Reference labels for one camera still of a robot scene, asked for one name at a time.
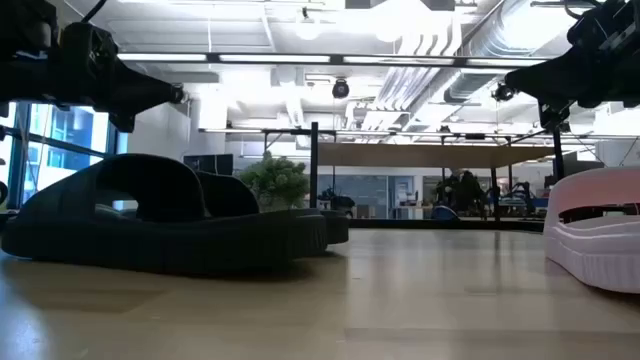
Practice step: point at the round white ceiling lamp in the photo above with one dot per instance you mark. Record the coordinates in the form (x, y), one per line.
(307, 30)

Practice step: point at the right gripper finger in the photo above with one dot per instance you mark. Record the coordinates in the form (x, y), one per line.
(550, 80)
(554, 116)

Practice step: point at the black rubber slide sandal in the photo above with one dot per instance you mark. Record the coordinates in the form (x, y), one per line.
(225, 195)
(150, 240)

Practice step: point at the blue chair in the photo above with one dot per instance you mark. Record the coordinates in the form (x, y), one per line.
(445, 214)

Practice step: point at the large dark-framed office window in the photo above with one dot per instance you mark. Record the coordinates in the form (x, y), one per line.
(75, 135)

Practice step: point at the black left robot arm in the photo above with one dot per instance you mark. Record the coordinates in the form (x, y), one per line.
(25, 50)

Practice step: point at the pink rubber slide sandal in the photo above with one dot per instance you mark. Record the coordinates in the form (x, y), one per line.
(590, 250)

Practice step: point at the black computer monitor on stand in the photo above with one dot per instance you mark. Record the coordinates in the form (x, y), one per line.
(210, 164)

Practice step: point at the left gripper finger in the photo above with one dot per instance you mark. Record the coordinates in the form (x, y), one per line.
(122, 124)
(137, 92)

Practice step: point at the overhead LED light bar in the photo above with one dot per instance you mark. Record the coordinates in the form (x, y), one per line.
(275, 58)

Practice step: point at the black table edge frame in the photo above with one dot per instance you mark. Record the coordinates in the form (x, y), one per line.
(425, 225)

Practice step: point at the green plant in white pot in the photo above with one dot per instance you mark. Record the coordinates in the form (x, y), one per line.
(275, 180)

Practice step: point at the black ceiling spotlight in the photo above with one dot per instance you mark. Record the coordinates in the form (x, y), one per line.
(502, 93)
(341, 90)
(181, 94)

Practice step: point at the background robot station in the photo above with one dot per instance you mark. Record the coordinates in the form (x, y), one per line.
(522, 200)

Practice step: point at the wooden shelf with black frame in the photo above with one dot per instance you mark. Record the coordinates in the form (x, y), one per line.
(425, 156)

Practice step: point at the black office monitor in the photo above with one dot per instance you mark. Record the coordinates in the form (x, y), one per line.
(582, 167)

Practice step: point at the person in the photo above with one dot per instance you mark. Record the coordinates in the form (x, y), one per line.
(462, 192)

